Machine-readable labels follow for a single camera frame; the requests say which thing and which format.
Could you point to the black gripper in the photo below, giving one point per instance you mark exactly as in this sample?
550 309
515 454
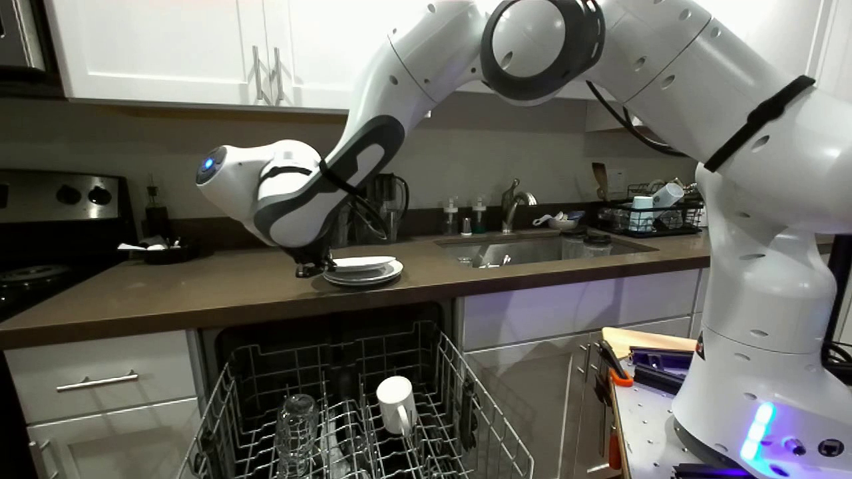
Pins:
309 251

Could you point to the white ceramic plate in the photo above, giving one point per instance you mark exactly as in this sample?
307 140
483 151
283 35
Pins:
363 277
363 285
363 265

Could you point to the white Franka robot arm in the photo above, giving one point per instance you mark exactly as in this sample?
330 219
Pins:
763 294

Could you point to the black coffee maker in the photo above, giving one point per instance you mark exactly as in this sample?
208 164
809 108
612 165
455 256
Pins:
389 213

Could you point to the small soap bottle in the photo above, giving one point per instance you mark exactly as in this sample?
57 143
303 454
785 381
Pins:
480 219
450 219

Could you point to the dark shallow dish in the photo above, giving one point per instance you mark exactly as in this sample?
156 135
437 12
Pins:
160 251

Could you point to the white ceramic mug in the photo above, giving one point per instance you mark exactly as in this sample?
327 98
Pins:
394 404

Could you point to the clear drinking glass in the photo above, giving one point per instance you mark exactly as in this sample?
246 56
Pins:
295 429

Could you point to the dark glass bottle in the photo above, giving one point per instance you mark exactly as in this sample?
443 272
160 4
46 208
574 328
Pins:
156 217

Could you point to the chrome faucet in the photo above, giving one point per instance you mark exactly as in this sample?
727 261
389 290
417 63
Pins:
512 208

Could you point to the white drawer front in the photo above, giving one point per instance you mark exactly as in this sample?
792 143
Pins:
134 360

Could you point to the steel kitchen sink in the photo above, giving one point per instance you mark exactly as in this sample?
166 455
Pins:
550 248

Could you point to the grey under-sink cabinet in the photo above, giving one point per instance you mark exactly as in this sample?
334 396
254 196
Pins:
534 389

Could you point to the white lower cabinet door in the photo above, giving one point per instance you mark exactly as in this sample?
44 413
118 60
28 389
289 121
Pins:
114 443

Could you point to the steel black stove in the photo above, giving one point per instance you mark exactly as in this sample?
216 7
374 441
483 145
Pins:
54 196

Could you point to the white upper cabinet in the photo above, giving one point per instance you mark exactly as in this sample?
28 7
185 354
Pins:
149 44

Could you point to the dish drying rack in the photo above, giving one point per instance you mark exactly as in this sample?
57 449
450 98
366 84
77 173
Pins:
648 217

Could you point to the wooden board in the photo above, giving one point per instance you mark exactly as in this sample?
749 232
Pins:
648 338

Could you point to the black tool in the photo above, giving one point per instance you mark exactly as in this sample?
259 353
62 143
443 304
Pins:
660 368

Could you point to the metal robot table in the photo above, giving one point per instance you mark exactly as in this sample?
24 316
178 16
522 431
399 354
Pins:
648 426

